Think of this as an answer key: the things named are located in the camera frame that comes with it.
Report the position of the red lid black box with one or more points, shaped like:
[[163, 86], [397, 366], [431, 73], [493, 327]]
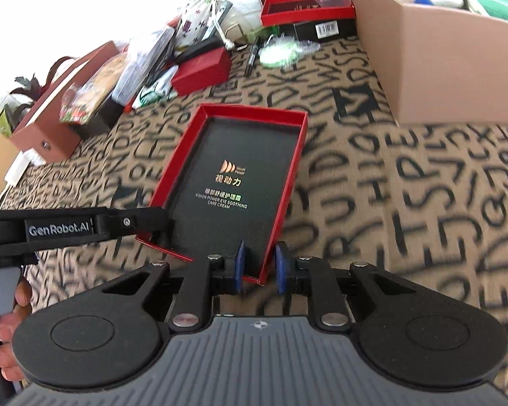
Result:
[[307, 20]]

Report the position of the red tray box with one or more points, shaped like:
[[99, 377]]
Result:
[[228, 183]]

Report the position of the brown shoe box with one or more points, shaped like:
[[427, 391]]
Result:
[[41, 130]]

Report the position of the packaged flatbread snack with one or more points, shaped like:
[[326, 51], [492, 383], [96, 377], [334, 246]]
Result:
[[79, 103]]

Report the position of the small red box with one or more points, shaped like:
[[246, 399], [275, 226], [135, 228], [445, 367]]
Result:
[[206, 70]]

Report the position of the white power strip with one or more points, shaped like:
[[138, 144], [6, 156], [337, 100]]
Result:
[[20, 164]]

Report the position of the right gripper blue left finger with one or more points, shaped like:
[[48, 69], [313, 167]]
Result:
[[202, 281]]

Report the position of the letter pattern table mat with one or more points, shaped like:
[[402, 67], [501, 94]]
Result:
[[429, 202]]

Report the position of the green item in plastic bag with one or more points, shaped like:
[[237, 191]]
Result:
[[283, 52]]

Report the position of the green white packet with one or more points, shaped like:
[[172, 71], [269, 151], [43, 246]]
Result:
[[158, 90]]

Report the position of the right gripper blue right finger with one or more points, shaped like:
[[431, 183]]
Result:
[[313, 278]]

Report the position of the large cardboard box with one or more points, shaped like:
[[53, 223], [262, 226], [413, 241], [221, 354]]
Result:
[[435, 64]]

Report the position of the patterned white pouch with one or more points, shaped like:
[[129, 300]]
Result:
[[201, 20]]

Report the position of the person left hand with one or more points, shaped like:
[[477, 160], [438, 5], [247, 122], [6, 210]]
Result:
[[9, 322]]

